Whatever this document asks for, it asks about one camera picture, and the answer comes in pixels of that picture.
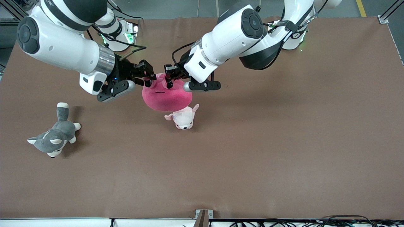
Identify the black right arm base cable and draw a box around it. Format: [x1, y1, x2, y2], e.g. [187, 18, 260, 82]
[109, 2, 144, 22]

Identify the aluminium frame post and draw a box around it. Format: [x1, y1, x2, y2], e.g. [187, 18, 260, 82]
[0, 0, 30, 26]
[378, 0, 404, 24]

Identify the light pink plush pig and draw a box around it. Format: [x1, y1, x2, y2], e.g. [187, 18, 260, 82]
[164, 104, 200, 130]

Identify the grey white husky plush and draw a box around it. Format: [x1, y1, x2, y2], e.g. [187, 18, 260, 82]
[27, 102, 81, 159]

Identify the black cable bundle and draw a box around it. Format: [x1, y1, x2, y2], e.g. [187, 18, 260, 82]
[229, 215, 404, 227]

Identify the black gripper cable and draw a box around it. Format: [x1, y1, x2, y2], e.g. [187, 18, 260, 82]
[85, 25, 147, 61]
[172, 41, 197, 67]

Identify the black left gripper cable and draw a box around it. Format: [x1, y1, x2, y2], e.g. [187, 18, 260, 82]
[172, 41, 197, 67]

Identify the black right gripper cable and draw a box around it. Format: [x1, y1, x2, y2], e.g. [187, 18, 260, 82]
[85, 25, 147, 61]

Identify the metal table edge bracket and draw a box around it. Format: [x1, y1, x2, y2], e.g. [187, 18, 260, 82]
[193, 209, 213, 227]

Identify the round hot pink plush toy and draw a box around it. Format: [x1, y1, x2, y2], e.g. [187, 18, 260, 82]
[142, 73, 193, 112]

